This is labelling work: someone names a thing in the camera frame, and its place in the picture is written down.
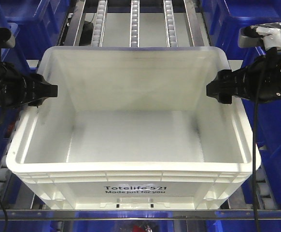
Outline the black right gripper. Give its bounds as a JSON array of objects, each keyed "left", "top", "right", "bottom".
[{"left": 206, "top": 54, "right": 281, "bottom": 104}]

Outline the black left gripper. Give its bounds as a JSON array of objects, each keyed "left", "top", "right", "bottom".
[{"left": 0, "top": 62, "right": 58, "bottom": 108}]

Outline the white plastic tote bin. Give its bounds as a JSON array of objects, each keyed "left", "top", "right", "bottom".
[{"left": 6, "top": 46, "right": 253, "bottom": 210}]

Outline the blue bin left front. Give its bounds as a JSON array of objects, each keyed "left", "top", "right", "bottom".
[{"left": 0, "top": 23, "right": 32, "bottom": 194}]

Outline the blue bin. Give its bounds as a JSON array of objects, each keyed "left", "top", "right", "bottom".
[
  {"left": 0, "top": 23, "right": 32, "bottom": 194},
  {"left": 257, "top": 100, "right": 281, "bottom": 208},
  {"left": 0, "top": 0, "right": 70, "bottom": 60},
  {"left": 200, "top": 0, "right": 281, "bottom": 60}
]

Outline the blue bin right front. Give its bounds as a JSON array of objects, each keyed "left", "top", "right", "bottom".
[{"left": 257, "top": 100, "right": 281, "bottom": 208}]

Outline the blue bin right rear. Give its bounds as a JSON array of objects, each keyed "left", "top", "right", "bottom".
[{"left": 200, "top": 0, "right": 281, "bottom": 60}]

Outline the blue bin left rear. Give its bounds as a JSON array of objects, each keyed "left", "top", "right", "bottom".
[{"left": 0, "top": 0, "right": 70, "bottom": 60}]

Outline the front steel shelf bar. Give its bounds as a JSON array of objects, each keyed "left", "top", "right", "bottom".
[{"left": 0, "top": 209, "right": 281, "bottom": 220}]

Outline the blue bin lower shelf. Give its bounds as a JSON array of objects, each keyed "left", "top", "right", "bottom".
[{"left": 72, "top": 211, "right": 174, "bottom": 232}]

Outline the side roller track left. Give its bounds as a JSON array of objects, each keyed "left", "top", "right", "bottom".
[{"left": 0, "top": 155, "right": 17, "bottom": 209}]

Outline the side roller track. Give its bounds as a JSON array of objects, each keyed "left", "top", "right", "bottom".
[
  {"left": 256, "top": 165, "right": 279, "bottom": 210},
  {"left": 0, "top": 155, "right": 17, "bottom": 209}
]

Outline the side roller track right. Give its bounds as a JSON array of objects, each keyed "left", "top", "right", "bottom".
[{"left": 256, "top": 165, "right": 279, "bottom": 210}]

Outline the black cable right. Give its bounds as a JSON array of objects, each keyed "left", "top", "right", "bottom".
[{"left": 251, "top": 47, "right": 278, "bottom": 232}]

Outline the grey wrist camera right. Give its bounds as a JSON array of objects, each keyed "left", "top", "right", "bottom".
[{"left": 238, "top": 22, "right": 281, "bottom": 51}]

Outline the right roller track rail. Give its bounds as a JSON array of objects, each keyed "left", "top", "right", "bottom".
[{"left": 162, "top": 0, "right": 178, "bottom": 47}]

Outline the roller track rail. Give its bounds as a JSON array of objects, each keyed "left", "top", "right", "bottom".
[
  {"left": 162, "top": 0, "right": 178, "bottom": 47},
  {"left": 129, "top": 0, "right": 140, "bottom": 47},
  {"left": 91, "top": 0, "right": 108, "bottom": 47}
]

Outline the left roller track rail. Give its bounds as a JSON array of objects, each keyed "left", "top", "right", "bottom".
[{"left": 91, "top": 0, "right": 108, "bottom": 47}]

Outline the centre roller track rail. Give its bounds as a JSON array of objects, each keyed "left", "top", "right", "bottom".
[{"left": 129, "top": 0, "right": 140, "bottom": 47}]

